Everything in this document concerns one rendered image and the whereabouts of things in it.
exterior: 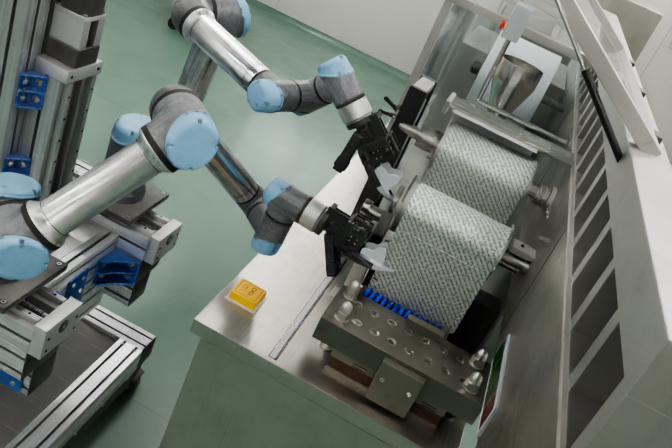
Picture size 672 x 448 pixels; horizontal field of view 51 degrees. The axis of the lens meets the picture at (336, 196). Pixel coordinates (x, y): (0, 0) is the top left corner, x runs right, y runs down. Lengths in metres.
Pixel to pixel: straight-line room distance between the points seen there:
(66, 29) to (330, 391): 1.01
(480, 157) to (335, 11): 5.73
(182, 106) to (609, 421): 1.03
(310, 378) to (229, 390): 0.21
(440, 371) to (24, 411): 1.26
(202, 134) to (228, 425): 0.71
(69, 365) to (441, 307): 1.27
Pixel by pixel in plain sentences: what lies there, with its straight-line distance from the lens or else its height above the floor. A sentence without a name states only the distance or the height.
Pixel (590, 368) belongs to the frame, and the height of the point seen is 1.50.
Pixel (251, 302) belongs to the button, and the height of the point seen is 0.92.
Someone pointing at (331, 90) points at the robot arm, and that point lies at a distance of 1.65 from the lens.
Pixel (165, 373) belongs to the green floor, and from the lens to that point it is 2.81.
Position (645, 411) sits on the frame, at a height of 1.57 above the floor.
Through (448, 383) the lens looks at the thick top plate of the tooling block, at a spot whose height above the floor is 1.03.
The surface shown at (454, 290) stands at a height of 1.14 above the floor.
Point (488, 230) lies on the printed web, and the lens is 1.65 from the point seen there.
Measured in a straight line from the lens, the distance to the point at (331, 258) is 1.72.
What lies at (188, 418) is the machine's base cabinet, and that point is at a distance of 1.83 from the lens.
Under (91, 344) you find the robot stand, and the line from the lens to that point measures 2.54.
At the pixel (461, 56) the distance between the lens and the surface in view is 2.58.
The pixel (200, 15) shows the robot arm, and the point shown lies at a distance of 1.82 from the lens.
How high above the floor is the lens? 1.95
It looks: 26 degrees down
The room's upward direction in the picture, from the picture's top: 24 degrees clockwise
